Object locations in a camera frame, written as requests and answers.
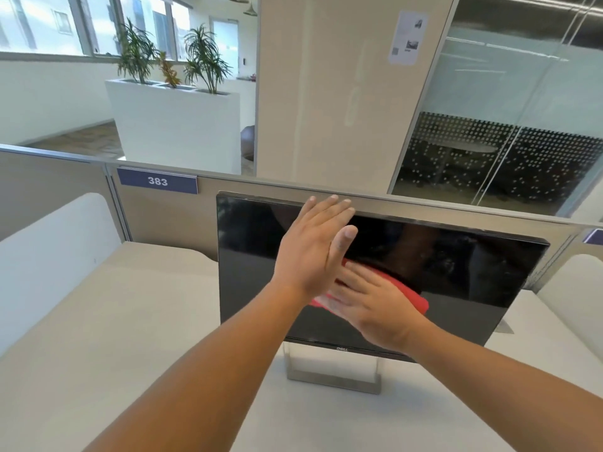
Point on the person's right hand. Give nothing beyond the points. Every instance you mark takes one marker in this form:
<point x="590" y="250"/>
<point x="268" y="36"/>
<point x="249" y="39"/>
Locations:
<point x="381" y="315"/>

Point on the person's left hand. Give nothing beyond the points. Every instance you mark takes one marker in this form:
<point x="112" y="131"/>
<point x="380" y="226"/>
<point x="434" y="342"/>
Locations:
<point x="304" y="249"/>

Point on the person's left thumb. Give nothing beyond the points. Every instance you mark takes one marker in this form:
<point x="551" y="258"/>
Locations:
<point x="343" y="251"/>

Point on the person's right fingers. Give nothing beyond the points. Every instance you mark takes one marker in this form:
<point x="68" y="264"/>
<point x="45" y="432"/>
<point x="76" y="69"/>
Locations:
<point x="351" y="291"/>

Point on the red cleaning cloth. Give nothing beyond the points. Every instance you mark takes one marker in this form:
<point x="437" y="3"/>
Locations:
<point x="407" y="296"/>

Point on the person's right forearm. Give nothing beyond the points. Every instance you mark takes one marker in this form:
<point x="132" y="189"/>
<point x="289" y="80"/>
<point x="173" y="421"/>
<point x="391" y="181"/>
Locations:
<point x="494" y="385"/>

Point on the person's left forearm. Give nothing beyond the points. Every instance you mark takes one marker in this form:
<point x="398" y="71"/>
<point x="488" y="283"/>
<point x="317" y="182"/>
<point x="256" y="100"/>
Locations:
<point x="212" y="376"/>

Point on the silver monitor stand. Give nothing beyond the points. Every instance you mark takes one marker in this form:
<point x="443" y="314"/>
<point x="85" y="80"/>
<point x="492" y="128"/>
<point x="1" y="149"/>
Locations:
<point x="329" y="378"/>

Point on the black computer monitor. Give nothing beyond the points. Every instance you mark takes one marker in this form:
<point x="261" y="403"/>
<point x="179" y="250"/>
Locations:
<point x="471" y="277"/>

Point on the dark bean bag seat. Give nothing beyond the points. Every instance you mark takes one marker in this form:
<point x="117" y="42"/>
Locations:
<point x="248" y="143"/>

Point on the round meeting table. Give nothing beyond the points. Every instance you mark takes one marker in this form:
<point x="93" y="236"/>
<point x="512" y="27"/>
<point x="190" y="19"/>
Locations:
<point x="464" y="148"/>

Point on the beige desk partition panel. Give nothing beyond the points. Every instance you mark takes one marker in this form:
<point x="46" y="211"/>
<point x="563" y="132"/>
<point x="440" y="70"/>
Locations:
<point x="165" y="221"/>

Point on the blue numbered desk sign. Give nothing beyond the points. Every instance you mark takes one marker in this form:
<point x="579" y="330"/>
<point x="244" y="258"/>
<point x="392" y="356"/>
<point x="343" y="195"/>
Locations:
<point x="157" y="181"/>
<point x="594" y="236"/>

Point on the white rectangular planter box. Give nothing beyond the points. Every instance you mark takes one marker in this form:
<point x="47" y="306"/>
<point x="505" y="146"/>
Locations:
<point x="174" y="129"/>

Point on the white paper notice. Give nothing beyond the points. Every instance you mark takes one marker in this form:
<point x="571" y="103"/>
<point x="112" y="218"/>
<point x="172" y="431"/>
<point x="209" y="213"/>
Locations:
<point x="407" y="38"/>

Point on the white side divider panel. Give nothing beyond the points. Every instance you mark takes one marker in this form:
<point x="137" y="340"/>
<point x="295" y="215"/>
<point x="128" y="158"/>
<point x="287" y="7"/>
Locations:
<point x="574" y="291"/>
<point x="52" y="258"/>

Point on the frosted glass partition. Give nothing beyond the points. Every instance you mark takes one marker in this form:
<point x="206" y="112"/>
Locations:
<point x="509" y="89"/>

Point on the green palm plant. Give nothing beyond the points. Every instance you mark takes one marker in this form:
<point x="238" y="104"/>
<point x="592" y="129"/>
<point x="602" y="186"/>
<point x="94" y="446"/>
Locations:
<point x="136" y="54"/>
<point x="205" y="61"/>

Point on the small orange leafy plant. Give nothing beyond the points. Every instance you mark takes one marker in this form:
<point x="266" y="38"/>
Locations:
<point x="168" y="72"/>

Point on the office window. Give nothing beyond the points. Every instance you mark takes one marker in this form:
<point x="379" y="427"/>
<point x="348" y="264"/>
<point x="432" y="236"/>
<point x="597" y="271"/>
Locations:
<point x="47" y="23"/>

